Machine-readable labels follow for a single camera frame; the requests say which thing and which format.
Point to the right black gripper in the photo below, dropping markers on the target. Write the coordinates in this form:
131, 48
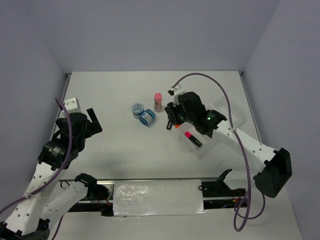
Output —
172, 111

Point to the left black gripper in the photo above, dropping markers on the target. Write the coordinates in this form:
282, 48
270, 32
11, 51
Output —
93, 127

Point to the pink cap highlighter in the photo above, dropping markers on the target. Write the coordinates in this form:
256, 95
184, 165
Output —
193, 139

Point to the blue cap highlighter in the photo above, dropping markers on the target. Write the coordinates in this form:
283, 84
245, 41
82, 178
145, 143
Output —
169, 125

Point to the blue tape roll tub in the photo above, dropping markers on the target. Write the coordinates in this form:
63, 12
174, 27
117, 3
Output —
147, 117
137, 109

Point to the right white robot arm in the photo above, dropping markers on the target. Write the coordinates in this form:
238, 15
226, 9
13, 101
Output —
273, 167

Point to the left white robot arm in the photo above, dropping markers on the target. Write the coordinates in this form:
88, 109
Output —
35, 215

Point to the translucent white compartment tray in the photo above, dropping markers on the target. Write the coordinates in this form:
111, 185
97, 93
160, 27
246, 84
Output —
208, 144

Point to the pink lid small bottle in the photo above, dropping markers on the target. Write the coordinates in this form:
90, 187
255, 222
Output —
158, 102

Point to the tilted blue tape roll tub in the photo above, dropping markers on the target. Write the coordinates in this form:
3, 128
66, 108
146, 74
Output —
147, 117

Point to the white foil front panel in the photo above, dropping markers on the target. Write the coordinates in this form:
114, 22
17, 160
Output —
157, 198

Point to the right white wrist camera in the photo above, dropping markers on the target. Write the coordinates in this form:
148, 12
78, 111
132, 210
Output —
175, 92

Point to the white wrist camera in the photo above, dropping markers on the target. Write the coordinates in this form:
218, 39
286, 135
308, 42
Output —
72, 105
175, 92

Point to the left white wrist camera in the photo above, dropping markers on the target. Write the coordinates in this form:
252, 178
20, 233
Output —
72, 105

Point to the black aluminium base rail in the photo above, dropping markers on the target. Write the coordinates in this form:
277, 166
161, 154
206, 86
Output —
215, 194

